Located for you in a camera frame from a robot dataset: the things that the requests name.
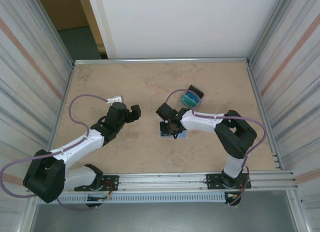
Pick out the blue cutting board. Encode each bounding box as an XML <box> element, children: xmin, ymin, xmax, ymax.
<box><xmin>158</xmin><ymin>128</ymin><xmax>188</xmax><ymax>140</ymax></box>

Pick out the teal credit card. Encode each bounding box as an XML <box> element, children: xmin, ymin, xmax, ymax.
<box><xmin>179</xmin><ymin>93</ymin><xmax>200</xmax><ymax>109</ymax></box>

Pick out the blue credit card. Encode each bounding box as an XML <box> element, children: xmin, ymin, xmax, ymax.
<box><xmin>183</xmin><ymin>90</ymin><xmax>202</xmax><ymax>103</ymax></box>

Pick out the clear black card box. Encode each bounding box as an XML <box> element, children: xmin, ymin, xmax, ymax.
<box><xmin>178</xmin><ymin>84</ymin><xmax>206</xmax><ymax>110</ymax></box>

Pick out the small green circuit board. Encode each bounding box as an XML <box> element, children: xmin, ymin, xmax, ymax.
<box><xmin>86</xmin><ymin>194</ymin><xmax>112</xmax><ymax>202</ymax></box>

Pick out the striped corrugated side panel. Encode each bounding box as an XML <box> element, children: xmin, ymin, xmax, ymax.
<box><xmin>0</xmin><ymin>0</ymin><xmax>73</xmax><ymax>215</ymax></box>
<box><xmin>251</xmin><ymin>0</ymin><xmax>320</xmax><ymax>213</ymax></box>

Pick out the grey metal lower shelf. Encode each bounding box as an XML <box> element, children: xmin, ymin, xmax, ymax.
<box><xmin>29</xmin><ymin>203</ymin><xmax>305</xmax><ymax>232</ymax></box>

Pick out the brown wooden door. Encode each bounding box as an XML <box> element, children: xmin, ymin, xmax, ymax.
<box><xmin>36</xmin><ymin>0</ymin><xmax>107</xmax><ymax>54</ymax></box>

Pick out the aluminium table end rail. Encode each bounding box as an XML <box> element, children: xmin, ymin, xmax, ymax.
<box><xmin>73</xmin><ymin>57</ymin><xmax>252</xmax><ymax>67</ymax></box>

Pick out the aluminium table side rail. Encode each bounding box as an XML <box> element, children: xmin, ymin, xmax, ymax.
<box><xmin>44</xmin><ymin>65</ymin><xmax>76</xmax><ymax>174</ymax></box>
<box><xmin>246</xmin><ymin>64</ymin><xmax>285</xmax><ymax>170</ymax></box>

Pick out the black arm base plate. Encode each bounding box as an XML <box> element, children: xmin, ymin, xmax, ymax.
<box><xmin>74</xmin><ymin>175</ymin><xmax>120</xmax><ymax>193</ymax></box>
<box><xmin>204</xmin><ymin>173</ymin><xmax>251</xmax><ymax>192</ymax></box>

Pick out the aluminium mounting rail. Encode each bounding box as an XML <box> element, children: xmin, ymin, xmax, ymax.
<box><xmin>29</xmin><ymin>169</ymin><xmax>300</xmax><ymax>196</ymax></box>

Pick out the aluminium frame post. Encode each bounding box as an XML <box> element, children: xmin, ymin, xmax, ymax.
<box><xmin>249</xmin><ymin>0</ymin><xmax>295</xmax><ymax>67</ymax></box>
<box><xmin>29</xmin><ymin>0</ymin><xmax>76</xmax><ymax>68</ymax></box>

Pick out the grey slotted cable duct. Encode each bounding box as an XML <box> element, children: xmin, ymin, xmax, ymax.
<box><xmin>36</xmin><ymin>193</ymin><xmax>227</xmax><ymax>205</ymax></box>

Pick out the white door frame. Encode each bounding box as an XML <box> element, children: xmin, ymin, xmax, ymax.
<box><xmin>86</xmin><ymin>0</ymin><xmax>118</xmax><ymax>60</ymax></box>

